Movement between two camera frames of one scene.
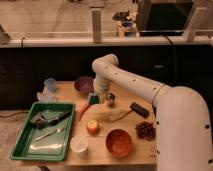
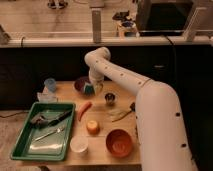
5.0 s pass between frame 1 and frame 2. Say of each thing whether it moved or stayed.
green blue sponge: moved
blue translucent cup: stayed
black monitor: stayed
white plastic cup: stayed
